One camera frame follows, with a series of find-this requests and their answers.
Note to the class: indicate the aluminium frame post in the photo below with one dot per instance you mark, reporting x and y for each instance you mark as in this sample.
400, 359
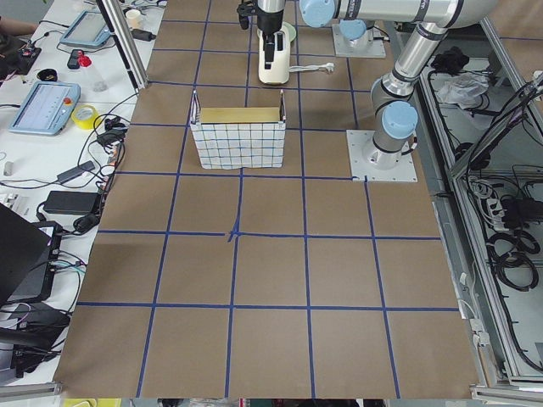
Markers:
124, 42

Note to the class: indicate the near teach pendant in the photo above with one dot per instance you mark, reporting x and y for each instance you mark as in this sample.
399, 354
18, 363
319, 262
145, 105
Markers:
46, 109

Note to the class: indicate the far teach pendant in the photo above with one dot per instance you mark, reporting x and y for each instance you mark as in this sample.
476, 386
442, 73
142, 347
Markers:
88, 30

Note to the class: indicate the red capped bottle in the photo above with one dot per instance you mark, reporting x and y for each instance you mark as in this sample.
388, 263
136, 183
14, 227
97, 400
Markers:
78, 59

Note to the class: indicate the white paper cup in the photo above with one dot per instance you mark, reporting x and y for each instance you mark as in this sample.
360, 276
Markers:
134, 19

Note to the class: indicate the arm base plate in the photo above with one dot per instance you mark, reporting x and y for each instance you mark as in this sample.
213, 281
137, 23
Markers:
368, 46
369, 164

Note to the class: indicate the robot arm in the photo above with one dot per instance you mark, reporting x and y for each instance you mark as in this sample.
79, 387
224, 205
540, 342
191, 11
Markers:
396, 119
357, 33

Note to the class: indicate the black power adapter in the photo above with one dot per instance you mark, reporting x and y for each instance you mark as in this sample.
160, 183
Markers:
71, 203

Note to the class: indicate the green plate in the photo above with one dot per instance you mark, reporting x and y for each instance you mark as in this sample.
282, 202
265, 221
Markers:
290, 30

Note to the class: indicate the wire basket with wooden box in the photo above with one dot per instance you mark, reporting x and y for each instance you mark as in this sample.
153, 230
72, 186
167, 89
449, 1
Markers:
241, 137

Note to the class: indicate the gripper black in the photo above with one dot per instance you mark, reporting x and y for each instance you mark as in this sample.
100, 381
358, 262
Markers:
269, 22

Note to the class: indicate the yellow tape roll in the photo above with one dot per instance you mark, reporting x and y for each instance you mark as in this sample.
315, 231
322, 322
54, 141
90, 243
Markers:
86, 117

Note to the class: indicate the teach pendant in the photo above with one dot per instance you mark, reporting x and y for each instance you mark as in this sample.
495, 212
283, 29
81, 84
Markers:
46, 109
88, 30

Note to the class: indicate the cream white toaster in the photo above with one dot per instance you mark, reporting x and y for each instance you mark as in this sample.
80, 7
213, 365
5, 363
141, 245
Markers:
274, 58

